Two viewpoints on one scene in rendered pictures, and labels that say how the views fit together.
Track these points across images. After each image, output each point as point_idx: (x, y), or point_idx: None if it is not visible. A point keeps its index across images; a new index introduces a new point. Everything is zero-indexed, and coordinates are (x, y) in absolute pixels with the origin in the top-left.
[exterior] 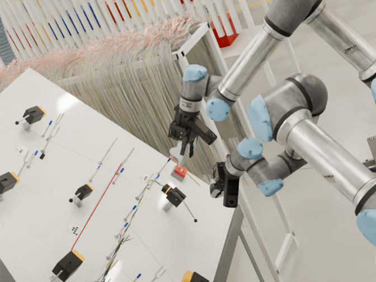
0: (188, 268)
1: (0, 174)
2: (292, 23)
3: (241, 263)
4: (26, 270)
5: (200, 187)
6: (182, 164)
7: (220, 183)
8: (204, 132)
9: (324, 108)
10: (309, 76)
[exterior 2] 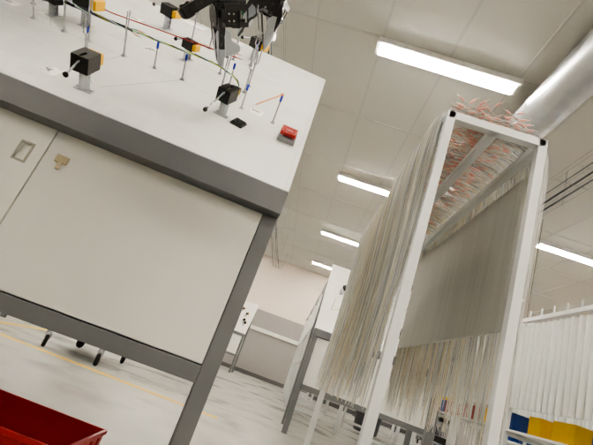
0: (131, 104)
1: (190, 35)
2: None
3: (207, 250)
4: (93, 18)
5: (284, 156)
6: (238, 30)
7: (209, 5)
8: None
9: None
10: None
